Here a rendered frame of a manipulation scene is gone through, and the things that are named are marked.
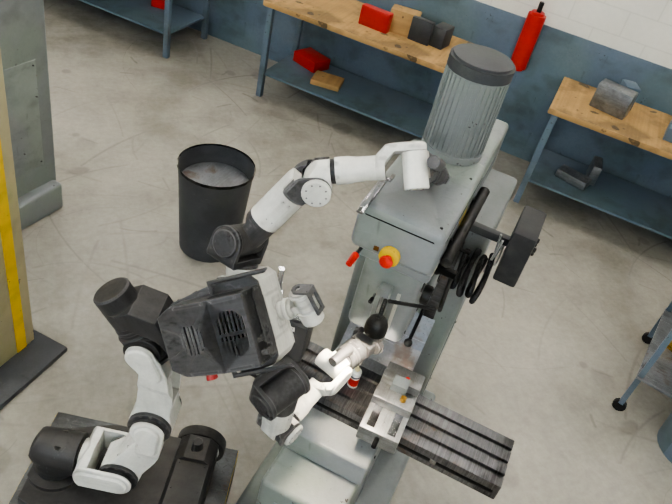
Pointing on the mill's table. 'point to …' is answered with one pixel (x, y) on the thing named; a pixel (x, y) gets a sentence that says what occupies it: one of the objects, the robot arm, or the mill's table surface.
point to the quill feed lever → (420, 311)
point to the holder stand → (299, 338)
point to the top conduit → (464, 228)
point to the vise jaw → (392, 401)
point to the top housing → (417, 216)
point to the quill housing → (373, 274)
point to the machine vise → (392, 424)
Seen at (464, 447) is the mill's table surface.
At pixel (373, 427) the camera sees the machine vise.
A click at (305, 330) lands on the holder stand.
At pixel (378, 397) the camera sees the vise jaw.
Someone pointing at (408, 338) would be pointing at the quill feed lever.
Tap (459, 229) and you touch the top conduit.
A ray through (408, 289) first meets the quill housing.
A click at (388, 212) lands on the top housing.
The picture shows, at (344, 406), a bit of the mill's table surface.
